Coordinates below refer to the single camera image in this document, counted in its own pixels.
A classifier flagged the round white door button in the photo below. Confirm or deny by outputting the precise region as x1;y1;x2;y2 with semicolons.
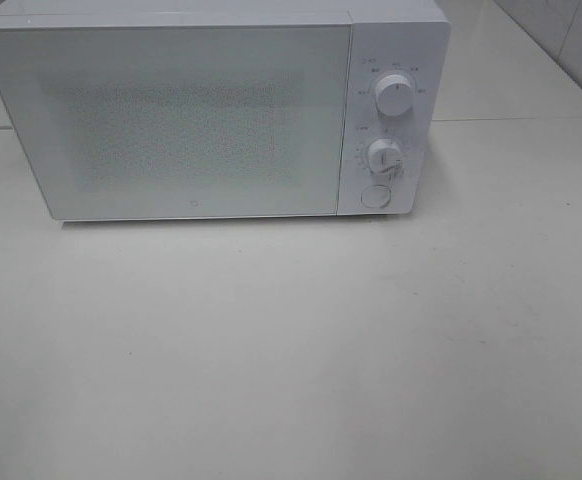
361;185;392;209

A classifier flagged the upper white power knob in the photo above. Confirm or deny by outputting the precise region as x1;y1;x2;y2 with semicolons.
373;72;415;117

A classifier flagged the white microwave oven body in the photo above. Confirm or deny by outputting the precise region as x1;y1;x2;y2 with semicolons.
0;1;450;219

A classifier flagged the white timer knob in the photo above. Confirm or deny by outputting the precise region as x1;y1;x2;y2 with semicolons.
367;139;405;176

